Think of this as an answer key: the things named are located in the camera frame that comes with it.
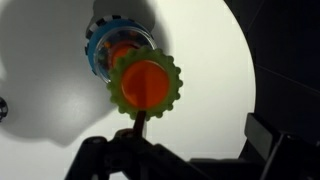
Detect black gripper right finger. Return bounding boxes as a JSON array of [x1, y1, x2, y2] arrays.
[[189, 112, 320, 180]]

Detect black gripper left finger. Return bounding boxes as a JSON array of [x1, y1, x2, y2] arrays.
[[64, 110, 209, 180]]

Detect green bumpy ring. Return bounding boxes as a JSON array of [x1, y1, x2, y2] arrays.
[[106, 45, 185, 121]]

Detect small black white checkered ring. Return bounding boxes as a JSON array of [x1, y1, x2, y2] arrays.
[[0, 96, 9, 123]]

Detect black white checkered base ring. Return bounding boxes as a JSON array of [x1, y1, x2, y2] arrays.
[[84, 14, 135, 56]]

